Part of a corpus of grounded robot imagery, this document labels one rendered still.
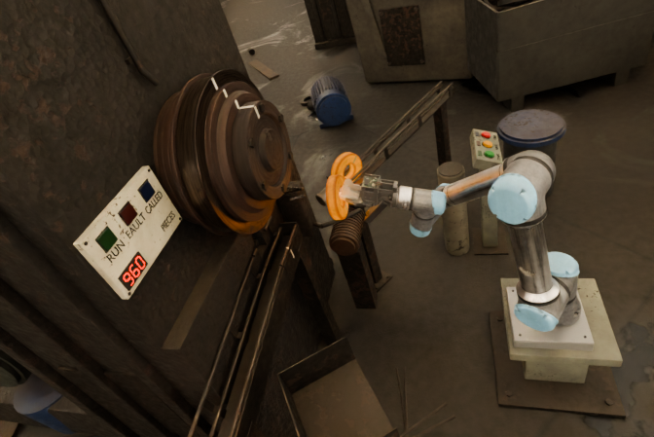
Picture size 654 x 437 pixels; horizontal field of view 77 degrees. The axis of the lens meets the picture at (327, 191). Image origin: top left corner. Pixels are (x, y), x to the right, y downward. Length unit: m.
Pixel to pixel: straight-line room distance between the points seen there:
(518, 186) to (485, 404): 0.99
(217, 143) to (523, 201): 0.76
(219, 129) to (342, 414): 0.79
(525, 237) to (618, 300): 1.00
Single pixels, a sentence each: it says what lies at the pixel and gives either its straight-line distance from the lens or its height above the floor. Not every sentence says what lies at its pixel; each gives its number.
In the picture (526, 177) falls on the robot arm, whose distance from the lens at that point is 1.13.
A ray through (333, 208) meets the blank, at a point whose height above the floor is 0.84.
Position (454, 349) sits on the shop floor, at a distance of 1.93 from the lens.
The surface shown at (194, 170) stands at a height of 1.21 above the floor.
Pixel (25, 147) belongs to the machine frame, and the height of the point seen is 1.43.
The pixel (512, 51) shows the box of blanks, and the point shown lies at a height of 0.47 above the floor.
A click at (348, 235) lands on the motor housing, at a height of 0.52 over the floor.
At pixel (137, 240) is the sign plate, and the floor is 1.13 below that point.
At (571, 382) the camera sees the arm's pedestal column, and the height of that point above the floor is 0.02.
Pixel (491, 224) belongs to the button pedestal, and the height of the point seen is 0.17.
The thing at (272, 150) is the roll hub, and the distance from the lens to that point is 1.16.
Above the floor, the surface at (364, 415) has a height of 0.60.
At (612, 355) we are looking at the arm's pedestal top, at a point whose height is 0.30.
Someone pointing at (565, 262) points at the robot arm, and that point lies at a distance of 1.49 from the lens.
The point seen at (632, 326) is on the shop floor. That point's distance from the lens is 2.09.
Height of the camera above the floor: 1.67
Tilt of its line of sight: 36 degrees down
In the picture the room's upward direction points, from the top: 18 degrees counter-clockwise
